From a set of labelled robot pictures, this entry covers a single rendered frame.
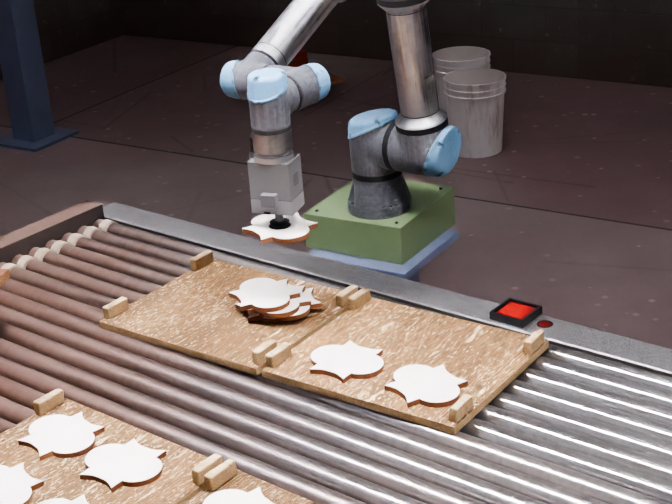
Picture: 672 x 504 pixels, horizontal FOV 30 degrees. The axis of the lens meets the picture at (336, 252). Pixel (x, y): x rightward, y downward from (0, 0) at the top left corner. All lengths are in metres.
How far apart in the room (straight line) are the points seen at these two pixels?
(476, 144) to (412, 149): 3.31
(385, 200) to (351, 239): 0.12
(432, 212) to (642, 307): 1.80
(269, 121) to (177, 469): 0.67
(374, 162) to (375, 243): 0.19
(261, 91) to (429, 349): 0.57
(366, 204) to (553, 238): 2.37
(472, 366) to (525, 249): 2.80
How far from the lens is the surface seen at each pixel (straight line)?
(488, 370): 2.28
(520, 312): 2.50
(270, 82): 2.30
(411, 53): 2.68
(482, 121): 6.02
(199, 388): 2.33
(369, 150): 2.83
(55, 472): 2.12
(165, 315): 2.57
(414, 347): 2.36
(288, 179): 2.35
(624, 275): 4.86
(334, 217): 2.91
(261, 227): 2.43
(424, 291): 2.62
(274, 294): 2.50
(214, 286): 2.67
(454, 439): 2.12
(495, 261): 4.97
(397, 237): 2.83
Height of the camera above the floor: 2.05
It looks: 24 degrees down
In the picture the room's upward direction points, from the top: 4 degrees counter-clockwise
